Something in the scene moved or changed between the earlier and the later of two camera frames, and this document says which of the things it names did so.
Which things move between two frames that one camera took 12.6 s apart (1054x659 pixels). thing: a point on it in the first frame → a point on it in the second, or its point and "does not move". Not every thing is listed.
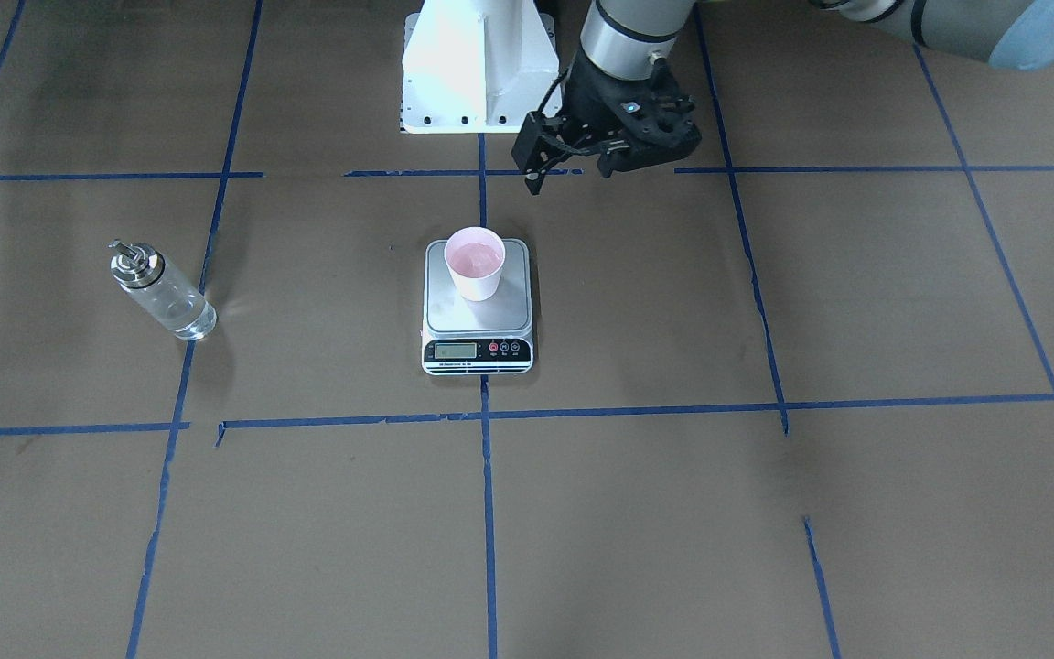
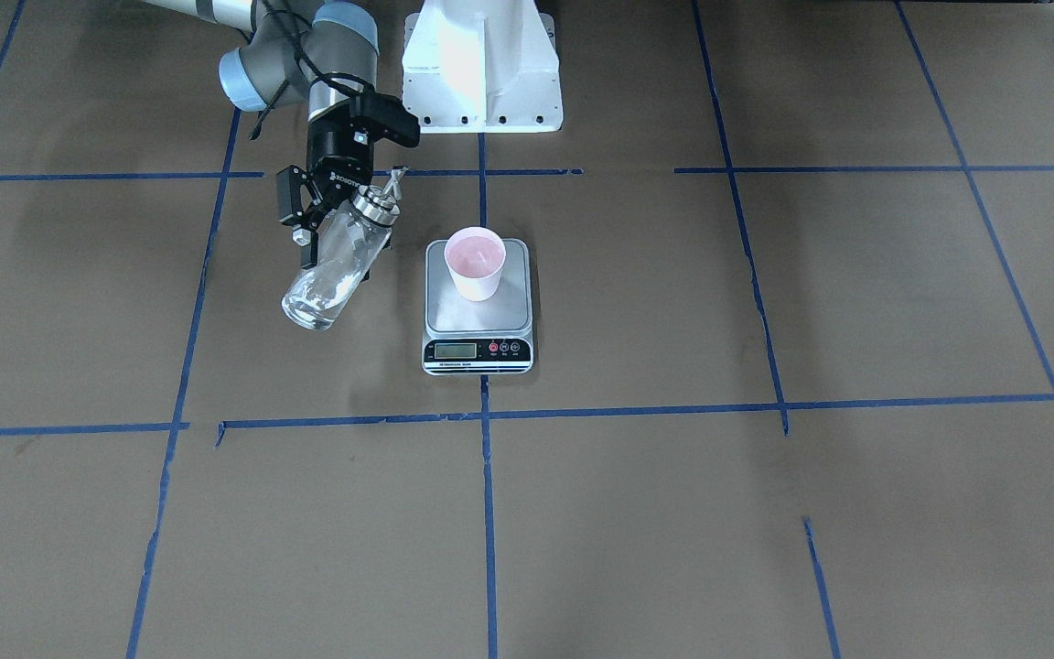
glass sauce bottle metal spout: (159, 292) → (350, 243)
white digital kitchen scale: (467, 338) does not move
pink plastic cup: (477, 254) does not move
